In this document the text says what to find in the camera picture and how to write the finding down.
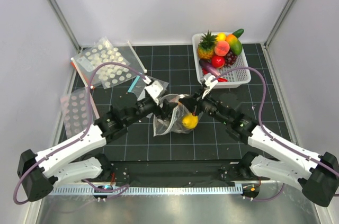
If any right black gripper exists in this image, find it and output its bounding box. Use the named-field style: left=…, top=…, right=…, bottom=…
left=180, top=86, right=230, bottom=125

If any yellow toy pear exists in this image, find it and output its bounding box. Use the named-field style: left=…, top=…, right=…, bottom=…
left=182, top=113, right=199, bottom=130

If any white-dotted zip bag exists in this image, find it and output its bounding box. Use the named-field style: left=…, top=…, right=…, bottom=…
left=153, top=94, right=202, bottom=137

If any orange green toy mango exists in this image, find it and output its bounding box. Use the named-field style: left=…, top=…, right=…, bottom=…
left=225, top=34, right=243, bottom=56

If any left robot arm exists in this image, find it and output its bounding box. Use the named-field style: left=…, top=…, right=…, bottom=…
left=13, top=93, right=177, bottom=205

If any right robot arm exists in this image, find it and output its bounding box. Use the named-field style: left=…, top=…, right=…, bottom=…
left=180, top=90, right=338, bottom=207

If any blue zipper clear bag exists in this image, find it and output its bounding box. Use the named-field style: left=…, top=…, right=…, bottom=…
left=128, top=76, right=169, bottom=100

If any white zipper clear bag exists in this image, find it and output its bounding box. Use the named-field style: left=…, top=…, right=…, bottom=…
left=113, top=41, right=147, bottom=74

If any white-dotted bag stack top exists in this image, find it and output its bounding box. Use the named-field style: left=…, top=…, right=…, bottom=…
left=88, top=37, right=137, bottom=88

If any pink-dotted zip bag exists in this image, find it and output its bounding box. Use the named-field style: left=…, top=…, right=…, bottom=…
left=60, top=87, right=100, bottom=139

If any red zipper clear bag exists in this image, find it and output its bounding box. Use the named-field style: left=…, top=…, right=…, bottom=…
left=71, top=48, right=102, bottom=85

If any red toy chili pepper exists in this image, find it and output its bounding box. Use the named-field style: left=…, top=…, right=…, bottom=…
left=202, top=68, right=228, bottom=83

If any purple toy eggplant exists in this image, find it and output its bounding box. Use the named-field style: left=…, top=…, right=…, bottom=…
left=199, top=59, right=220, bottom=77

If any red toy apple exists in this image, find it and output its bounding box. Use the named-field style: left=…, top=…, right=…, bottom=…
left=210, top=55, right=225, bottom=69

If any white plastic basket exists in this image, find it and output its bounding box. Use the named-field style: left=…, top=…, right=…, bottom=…
left=192, top=33, right=251, bottom=89

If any toy pineapple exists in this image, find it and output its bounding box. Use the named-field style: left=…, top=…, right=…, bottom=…
left=197, top=30, right=217, bottom=60

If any small purple grape bunch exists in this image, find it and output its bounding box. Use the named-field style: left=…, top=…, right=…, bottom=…
left=225, top=50, right=238, bottom=67

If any toy peach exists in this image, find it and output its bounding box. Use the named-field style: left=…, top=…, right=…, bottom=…
left=214, top=40, right=230, bottom=57

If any toy lemon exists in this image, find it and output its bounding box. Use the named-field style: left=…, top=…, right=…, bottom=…
left=216, top=33, right=226, bottom=41

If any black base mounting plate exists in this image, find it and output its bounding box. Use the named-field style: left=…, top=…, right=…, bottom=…
left=82, top=159, right=271, bottom=184

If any toy green cucumber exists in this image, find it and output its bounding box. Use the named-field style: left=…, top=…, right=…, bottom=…
left=233, top=29, right=244, bottom=39

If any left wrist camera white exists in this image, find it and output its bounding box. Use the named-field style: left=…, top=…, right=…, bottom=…
left=145, top=80, right=165, bottom=105

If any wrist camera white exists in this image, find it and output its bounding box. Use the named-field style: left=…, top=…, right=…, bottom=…
left=201, top=73, right=218, bottom=99
left=145, top=80, right=165, bottom=105

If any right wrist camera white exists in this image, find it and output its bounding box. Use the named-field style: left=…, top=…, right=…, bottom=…
left=201, top=73, right=218, bottom=99

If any slotted cable duct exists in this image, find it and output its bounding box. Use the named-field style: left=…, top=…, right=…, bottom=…
left=49, top=184, right=243, bottom=196

